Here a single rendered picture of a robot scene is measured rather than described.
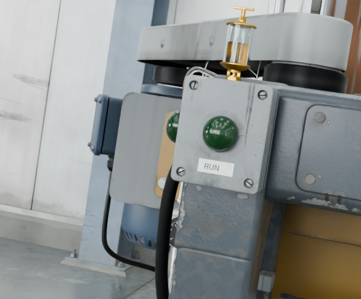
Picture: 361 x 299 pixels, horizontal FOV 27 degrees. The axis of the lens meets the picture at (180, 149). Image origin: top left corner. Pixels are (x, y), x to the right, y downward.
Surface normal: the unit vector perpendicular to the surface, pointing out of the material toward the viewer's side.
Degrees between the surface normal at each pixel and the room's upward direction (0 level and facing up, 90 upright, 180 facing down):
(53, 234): 90
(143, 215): 91
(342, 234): 90
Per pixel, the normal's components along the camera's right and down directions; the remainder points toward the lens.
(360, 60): -0.24, 0.01
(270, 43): -0.90, -0.11
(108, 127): 0.20, 0.08
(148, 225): -0.44, 0.00
